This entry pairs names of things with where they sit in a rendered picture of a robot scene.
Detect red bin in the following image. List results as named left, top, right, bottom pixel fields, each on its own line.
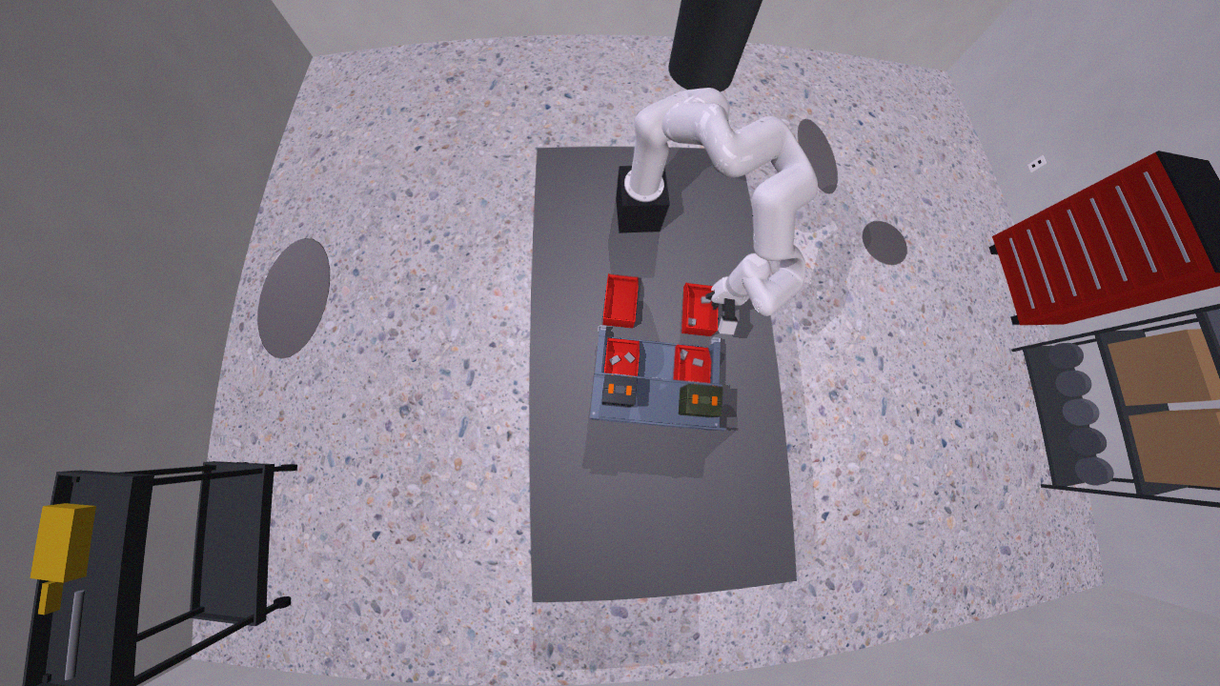
left=681, top=282, right=719, bottom=336
left=601, top=273, right=639, bottom=328
left=673, top=344, right=711, bottom=383
left=604, top=337, right=641, bottom=376

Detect dark grey tool case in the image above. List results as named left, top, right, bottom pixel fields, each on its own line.
left=601, top=374, right=637, bottom=405

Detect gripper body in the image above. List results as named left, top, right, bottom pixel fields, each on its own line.
left=711, top=277, right=749, bottom=306

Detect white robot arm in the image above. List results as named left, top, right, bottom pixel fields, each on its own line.
left=623, top=88, right=817, bottom=316

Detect dark green tool case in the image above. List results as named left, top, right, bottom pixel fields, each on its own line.
left=680, top=385, right=722, bottom=417

